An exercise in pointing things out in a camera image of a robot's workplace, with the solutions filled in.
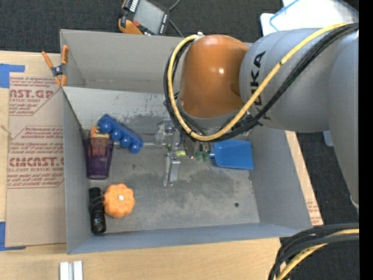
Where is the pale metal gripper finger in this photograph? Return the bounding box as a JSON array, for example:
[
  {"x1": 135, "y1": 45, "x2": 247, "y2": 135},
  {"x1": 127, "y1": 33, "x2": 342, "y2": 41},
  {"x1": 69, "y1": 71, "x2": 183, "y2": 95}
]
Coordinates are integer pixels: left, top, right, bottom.
[
  {"x1": 154, "y1": 119, "x2": 177, "y2": 146},
  {"x1": 162, "y1": 152, "x2": 182, "y2": 187}
]

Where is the grey metal bin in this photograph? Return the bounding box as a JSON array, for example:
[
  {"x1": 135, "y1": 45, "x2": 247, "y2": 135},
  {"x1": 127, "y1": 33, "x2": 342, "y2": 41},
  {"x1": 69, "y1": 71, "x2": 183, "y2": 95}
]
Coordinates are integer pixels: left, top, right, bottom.
[{"x1": 59, "y1": 29, "x2": 314, "y2": 255}]

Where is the blue plastic scoop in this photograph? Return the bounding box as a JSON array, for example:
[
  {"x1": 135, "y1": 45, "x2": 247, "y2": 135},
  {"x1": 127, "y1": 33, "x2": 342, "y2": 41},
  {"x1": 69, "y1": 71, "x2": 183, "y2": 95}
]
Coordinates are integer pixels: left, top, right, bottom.
[{"x1": 209, "y1": 140, "x2": 255, "y2": 170}]

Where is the blue bumpy toy block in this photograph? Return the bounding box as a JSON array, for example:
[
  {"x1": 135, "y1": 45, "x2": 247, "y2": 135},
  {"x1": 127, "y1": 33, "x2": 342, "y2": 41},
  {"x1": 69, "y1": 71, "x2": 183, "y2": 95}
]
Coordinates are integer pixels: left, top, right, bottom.
[{"x1": 97, "y1": 114, "x2": 145, "y2": 154}]

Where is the orange toy pumpkin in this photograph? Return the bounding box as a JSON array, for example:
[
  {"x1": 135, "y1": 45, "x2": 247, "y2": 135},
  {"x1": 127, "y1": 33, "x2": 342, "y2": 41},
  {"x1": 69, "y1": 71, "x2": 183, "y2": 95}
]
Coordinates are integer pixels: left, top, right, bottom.
[{"x1": 102, "y1": 183, "x2": 136, "y2": 219}]

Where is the orange toy piece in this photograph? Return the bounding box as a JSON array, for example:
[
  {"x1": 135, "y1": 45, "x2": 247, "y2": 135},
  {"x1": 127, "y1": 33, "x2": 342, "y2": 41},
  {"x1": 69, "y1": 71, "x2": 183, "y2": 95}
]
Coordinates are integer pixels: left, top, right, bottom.
[{"x1": 89, "y1": 126, "x2": 111, "y2": 142}]

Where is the purple clear plastic cup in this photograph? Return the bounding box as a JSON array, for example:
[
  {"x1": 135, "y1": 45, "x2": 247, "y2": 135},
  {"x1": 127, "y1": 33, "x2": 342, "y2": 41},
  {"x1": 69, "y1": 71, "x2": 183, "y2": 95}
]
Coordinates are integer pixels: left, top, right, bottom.
[{"x1": 83, "y1": 129, "x2": 114, "y2": 180}]

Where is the brown cardboard board red print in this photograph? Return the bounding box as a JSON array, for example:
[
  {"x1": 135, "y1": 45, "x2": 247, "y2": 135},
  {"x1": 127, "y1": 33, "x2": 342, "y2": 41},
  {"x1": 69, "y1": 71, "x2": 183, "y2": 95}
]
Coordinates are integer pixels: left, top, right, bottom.
[{"x1": 0, "y1": 50, "x2": 324, "y2": 251}]

